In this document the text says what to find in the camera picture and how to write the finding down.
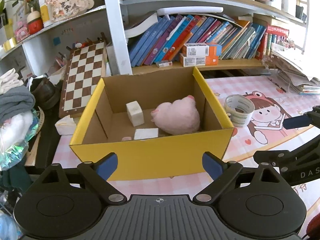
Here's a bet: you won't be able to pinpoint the white charger plug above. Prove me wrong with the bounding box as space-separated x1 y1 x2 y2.
134 128 159 140

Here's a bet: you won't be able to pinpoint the white tape roll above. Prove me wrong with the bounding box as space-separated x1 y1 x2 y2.
224 94 255 127

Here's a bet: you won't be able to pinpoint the white eraser block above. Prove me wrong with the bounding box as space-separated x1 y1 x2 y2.
126 101 144 127

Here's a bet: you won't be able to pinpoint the pink cartoon desk mat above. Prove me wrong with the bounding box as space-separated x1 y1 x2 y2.
51 74 320 205

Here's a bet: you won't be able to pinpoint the stack of papers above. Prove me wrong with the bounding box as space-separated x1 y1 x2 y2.
271 50 319 95

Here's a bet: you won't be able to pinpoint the crumpled white tissue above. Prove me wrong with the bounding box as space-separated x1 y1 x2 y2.
55 115 80 135

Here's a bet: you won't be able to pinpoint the pink plush toy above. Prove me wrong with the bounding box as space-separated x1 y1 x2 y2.
151 95 200 135

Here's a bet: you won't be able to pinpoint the yellow cardboard box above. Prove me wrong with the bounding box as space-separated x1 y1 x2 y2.
70 67 234 180

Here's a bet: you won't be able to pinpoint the red books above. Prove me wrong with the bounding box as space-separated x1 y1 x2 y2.
255 25 289 60

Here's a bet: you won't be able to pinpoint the checkered chess board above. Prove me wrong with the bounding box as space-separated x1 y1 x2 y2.
59 39 107 118

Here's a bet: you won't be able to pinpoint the grey folded cloth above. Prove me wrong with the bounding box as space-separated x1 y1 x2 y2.
0 86 35 125

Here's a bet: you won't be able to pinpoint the lower orange white box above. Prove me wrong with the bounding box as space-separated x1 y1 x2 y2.
180 53 219 67

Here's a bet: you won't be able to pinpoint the orange white box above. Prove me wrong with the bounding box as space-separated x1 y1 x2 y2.
182 43 222 57
180 53 219 67

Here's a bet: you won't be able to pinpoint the small red white box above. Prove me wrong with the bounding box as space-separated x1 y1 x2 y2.
156 60 172 68

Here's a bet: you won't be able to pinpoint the upper orange white box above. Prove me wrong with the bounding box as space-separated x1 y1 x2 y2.
182 43 222 57

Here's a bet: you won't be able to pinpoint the row of books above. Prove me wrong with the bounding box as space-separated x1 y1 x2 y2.
126 14 266 67

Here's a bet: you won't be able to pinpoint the wooden bookshelf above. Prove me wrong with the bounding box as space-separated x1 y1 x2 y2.
0 0 309 78

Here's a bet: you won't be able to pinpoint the white desk lamp bar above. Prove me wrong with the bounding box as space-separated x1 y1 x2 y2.
157 6 224 16

